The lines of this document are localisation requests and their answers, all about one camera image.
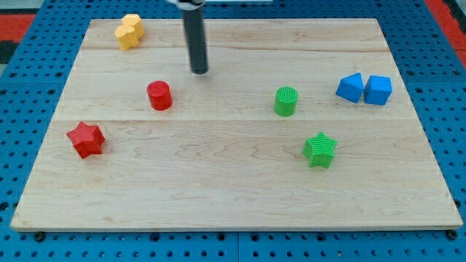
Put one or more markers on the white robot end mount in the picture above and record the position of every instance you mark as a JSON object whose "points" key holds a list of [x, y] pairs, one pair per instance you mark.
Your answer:
{"points": [[185, 3]]}

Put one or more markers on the green star block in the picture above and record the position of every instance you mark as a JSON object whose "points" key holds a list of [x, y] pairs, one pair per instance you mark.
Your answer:
{"points": [[319, 150]]}

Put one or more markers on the blue cube block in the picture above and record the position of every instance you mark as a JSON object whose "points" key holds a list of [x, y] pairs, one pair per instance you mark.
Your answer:
{"points": [[378, 90]]}

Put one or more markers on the wooden board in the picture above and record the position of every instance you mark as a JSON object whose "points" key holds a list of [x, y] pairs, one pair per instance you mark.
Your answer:
{"points": [[220, 158]]}

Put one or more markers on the red star block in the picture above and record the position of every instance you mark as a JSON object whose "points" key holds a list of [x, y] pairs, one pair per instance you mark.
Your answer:
{"points": [[86, 139]]}

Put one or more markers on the yellow hexagon block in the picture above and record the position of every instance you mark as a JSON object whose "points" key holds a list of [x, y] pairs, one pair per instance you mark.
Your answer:
{"points": [[135, 21]]}

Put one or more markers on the blue triangular block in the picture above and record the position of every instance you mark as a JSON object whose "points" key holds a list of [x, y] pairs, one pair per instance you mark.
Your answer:
{"points": [[351, 87]]}

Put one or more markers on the green cylinder block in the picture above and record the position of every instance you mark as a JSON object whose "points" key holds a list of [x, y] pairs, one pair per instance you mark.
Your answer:
{"points": [[286, 99]]}

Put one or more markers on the red cylinder block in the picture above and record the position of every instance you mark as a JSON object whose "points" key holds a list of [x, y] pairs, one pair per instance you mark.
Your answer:
{"points": [[159, 95]]}

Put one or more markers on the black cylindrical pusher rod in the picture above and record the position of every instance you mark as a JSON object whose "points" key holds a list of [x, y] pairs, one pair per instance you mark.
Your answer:
{"points": [[195, 38]]}

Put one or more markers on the yellow heart block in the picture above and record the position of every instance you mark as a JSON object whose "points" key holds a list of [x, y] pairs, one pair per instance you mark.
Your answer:
{"points": [[126, 36]]}

